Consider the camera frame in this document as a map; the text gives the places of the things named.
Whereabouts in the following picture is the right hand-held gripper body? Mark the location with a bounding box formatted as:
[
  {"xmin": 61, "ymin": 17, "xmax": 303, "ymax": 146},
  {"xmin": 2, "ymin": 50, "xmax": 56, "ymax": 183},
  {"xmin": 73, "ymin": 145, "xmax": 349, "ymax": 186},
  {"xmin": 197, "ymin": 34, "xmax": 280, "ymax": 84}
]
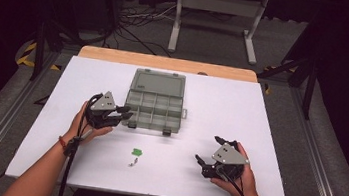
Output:
[{"xmin": 200, "ymin": 135, "xmax": 254, "ymax": 185}]

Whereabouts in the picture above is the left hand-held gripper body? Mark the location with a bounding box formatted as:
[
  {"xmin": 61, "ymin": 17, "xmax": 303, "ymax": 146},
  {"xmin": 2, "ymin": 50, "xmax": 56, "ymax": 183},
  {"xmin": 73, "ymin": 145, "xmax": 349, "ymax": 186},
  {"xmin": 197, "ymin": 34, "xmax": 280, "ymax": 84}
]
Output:
[{"xmin": 83, "ymin": 88, "xmax": 127, "ymax": 133}]

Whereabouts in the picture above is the grey translucent compartment box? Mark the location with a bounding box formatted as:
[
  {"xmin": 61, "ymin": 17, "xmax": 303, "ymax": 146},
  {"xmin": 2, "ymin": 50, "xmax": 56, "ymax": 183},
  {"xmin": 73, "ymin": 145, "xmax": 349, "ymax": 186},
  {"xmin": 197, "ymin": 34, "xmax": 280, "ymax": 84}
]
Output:
[{"xmin": 120, "ymin": 66, "xmax": 193, "ymax": 139}]

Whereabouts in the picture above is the small green plastic part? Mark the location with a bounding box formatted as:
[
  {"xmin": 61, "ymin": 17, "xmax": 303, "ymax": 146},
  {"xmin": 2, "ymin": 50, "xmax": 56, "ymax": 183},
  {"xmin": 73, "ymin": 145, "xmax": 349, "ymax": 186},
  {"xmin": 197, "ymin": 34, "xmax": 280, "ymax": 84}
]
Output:
[{"xmin": 131, "ymin": 147, "xmax": 144, "ymax": 158}]

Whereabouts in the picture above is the person's right hand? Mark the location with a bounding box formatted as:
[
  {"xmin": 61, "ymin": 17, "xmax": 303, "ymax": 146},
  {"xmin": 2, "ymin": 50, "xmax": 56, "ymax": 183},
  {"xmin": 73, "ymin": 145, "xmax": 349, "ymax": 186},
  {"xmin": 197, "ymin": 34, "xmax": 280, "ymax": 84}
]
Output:
[{"xmin": 208, "ymin": 138, "xmax": 263, "ymax": 196}]

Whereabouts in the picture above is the person's left hand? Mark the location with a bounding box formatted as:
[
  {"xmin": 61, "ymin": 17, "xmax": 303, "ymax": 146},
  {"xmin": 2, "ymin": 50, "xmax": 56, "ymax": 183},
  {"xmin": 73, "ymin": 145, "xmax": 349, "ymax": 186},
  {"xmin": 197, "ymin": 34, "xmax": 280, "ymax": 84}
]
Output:
[{"xmin": 61, "ymin": 98, "xmax": 117, "ymax": 154}]

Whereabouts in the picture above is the white board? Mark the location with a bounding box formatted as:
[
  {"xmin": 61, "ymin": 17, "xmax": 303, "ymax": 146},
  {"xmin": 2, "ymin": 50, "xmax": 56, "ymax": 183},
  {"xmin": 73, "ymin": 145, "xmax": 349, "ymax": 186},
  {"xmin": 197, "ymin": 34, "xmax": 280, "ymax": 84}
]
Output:
[{"xmin": 4, "ymin": 48, "xmax": 303, "ymax": 196}]

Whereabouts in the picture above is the wooden table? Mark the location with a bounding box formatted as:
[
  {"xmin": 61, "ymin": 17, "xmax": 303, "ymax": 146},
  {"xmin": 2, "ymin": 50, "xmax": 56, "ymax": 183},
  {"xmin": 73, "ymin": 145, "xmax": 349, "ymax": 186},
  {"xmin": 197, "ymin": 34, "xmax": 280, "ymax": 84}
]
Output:
[{"xmin": 76, "ymin": 44, "xmax": 261, "ymax": 84}]

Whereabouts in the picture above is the yellow black striped tape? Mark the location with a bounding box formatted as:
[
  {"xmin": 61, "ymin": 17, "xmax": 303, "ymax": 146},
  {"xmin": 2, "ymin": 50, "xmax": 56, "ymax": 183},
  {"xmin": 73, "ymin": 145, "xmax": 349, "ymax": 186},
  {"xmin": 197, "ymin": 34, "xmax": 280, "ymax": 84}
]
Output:
[{"xmin": 14, "ymin": 40, "xmax": 65, "ymax": 72}]

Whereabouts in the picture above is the black metal stand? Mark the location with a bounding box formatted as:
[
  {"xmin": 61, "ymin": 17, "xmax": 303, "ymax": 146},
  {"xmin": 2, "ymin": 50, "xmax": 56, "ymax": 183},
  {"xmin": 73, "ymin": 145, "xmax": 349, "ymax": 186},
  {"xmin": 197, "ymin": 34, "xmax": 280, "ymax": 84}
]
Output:
[{"xmin": 252, "ymin": 8, "xmax": 328, "ymax": 122}]

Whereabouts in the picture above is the red bracelet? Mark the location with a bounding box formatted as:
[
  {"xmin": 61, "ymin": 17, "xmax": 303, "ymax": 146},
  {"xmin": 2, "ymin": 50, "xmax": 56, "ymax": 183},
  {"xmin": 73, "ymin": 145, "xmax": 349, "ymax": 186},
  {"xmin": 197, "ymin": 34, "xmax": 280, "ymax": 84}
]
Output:
[{"xmin": 56, "ymin": 134, "xmax": 70, "ymax": 152}]

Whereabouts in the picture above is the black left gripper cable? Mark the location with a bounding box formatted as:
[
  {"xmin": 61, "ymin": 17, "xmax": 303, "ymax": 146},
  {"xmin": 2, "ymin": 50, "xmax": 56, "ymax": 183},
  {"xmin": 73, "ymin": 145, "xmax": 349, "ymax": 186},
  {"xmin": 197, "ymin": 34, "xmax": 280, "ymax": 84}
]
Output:
[{"xmin": 58, "ymin": 88, "xmax": 106, "ymax": 196}]

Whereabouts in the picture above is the bundle of floor cables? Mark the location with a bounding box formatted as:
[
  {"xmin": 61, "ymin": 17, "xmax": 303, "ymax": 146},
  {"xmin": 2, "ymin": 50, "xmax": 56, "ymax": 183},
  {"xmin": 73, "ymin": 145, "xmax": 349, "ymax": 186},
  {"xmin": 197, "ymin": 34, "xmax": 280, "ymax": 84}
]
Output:
[{"xmin": 102, "ymin": 0, "xmax": 180, "ymax": 58}]

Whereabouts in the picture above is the grey metal stand frame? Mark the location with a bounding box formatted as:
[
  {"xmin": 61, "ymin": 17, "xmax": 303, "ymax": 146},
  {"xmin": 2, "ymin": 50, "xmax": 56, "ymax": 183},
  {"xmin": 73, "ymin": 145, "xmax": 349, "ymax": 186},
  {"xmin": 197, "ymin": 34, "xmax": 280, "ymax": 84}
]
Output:
[{"xmin": 166, "ymin": 0, "xmax": 270, "ymax": 66}]

